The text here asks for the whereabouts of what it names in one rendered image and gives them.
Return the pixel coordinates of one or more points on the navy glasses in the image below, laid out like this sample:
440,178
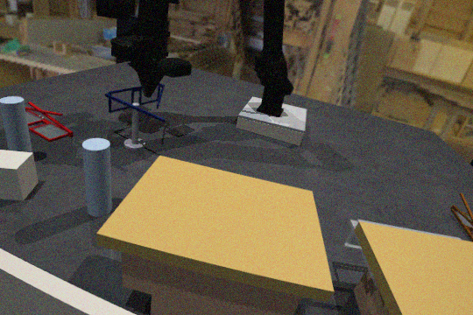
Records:
124,98

